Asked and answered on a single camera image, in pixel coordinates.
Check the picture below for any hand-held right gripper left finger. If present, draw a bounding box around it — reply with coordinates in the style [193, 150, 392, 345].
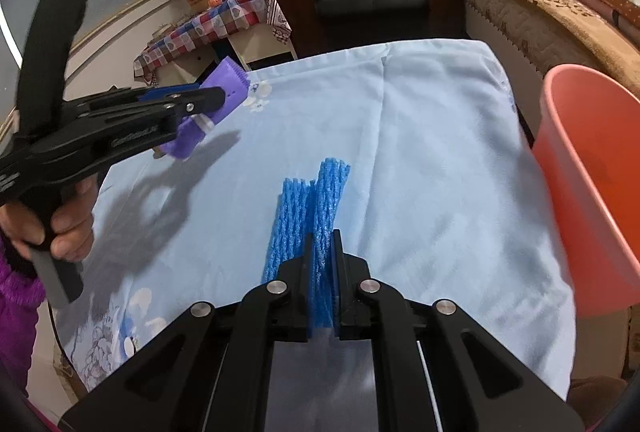
[59, 232, 316, 432]

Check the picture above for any checked tablecloth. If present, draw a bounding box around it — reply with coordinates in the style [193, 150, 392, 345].
[134, 0, 293, 80]

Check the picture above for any white wooden table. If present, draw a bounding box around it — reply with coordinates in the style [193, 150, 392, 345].
[150, 24, 299, 85]

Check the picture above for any person's left hand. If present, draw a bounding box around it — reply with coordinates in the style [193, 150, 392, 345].
[0, 176, 97, 263]

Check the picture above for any purple foam net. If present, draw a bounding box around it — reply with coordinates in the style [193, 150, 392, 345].
[155, 56, 249, 161]

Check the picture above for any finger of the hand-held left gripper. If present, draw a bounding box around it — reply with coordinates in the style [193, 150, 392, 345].
[137, 82, 203, 105]
[150, 86, 226, 123]

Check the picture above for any white quilted mattress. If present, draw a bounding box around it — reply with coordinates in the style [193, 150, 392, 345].
[462, 0, 551, 77]

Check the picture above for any brown floral bedspread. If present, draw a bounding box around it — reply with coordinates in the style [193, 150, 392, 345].
[457, 0, 640, 100]

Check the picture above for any blue foam net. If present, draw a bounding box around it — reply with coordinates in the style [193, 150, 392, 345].
[261, 157, 352, 329]

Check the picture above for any pink plastic bucket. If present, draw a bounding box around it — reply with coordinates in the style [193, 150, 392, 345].
[531, 65, 640, 319]

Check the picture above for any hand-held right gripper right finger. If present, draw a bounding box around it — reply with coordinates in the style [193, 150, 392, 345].
[330, 228, 586, 432]

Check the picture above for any light blue tablecloth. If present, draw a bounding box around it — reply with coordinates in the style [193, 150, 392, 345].
[52, 39, 578, 413]

